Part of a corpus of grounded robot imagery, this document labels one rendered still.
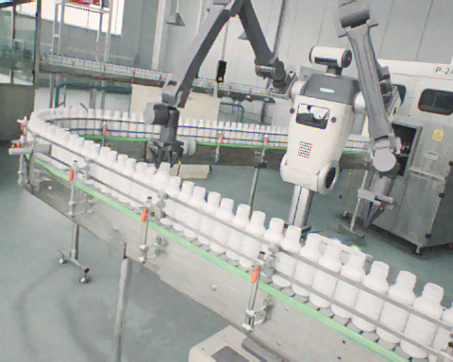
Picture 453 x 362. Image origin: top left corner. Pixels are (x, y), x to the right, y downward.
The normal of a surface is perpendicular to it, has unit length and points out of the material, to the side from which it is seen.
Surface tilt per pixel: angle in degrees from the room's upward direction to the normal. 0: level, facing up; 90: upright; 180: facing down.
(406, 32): 90
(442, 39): 90
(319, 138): 90
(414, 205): 90
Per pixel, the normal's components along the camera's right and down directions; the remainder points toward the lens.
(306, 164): -0.63, 0.09
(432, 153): -0.84, 0.00
